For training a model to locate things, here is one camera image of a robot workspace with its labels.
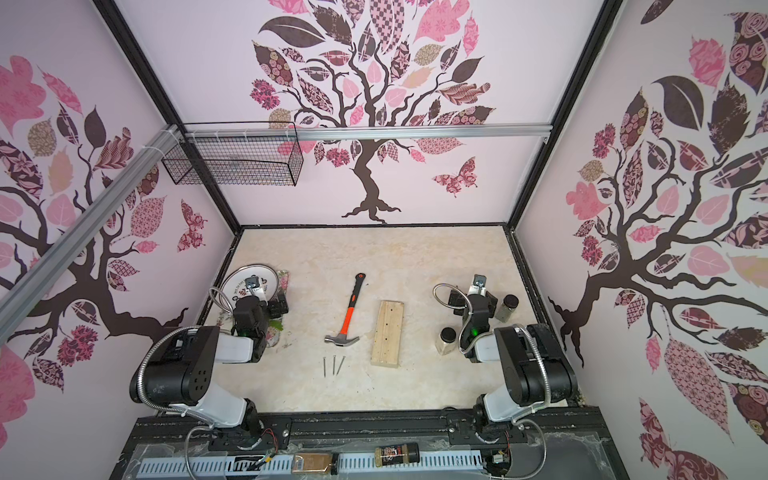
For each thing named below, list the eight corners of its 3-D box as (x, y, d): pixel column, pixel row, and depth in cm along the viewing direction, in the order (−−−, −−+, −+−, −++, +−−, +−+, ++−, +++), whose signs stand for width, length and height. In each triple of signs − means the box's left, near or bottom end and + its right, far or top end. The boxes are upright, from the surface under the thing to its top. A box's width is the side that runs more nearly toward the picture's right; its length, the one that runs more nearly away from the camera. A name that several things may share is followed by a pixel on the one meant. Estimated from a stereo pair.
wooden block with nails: (370, 365, 87) (369, 359, 83) (379, 305, 99) (379, 299, 96) (399, 368, 86) (400, 363, 83) (404, 308, 99) (405, 301, 96)
